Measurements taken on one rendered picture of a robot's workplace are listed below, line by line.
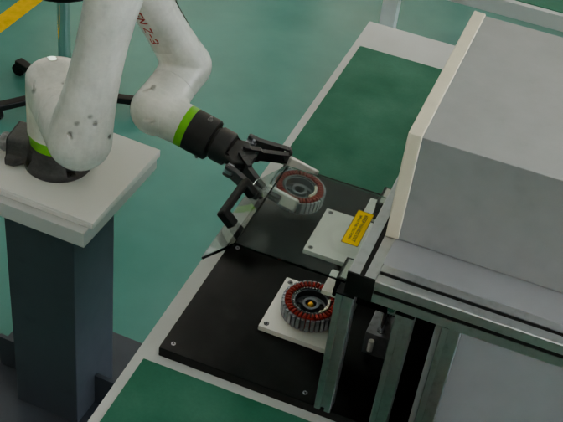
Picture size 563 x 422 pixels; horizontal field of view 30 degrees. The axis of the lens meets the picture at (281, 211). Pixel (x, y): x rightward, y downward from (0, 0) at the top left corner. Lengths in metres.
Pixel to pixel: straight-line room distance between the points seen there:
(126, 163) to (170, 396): 0.66
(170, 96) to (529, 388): 0.98
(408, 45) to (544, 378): 1.49
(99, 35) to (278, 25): 2.60
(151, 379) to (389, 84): 1.18
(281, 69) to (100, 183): 1.99
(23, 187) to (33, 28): 2.13
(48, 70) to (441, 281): 0.97
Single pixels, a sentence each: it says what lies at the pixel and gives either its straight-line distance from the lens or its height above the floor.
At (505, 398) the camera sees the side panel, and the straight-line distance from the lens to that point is 1.73.
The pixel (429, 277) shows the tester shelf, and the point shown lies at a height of 1.11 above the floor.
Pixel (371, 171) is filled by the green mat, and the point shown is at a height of 0.75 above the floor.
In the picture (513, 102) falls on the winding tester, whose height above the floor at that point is 1.32.
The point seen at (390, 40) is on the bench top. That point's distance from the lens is 2.98.
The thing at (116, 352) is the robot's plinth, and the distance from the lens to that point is 2.96.
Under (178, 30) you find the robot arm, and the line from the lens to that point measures 2.21.
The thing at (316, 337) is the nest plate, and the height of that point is 0.78.
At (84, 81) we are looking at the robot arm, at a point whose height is 1.11.
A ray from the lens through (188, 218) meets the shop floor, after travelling 3.41.
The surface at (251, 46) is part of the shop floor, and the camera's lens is 4.33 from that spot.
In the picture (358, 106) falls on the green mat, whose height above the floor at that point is 0.75.
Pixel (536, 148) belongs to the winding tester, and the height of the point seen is 1.32.
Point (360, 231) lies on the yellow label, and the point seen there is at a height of 1.07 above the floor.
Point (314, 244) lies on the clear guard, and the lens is 1.74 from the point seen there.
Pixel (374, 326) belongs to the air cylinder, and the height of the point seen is 0.82.
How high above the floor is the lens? 2.20
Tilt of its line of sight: 39 degrees down
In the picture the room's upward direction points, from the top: 8 degrees clockwise
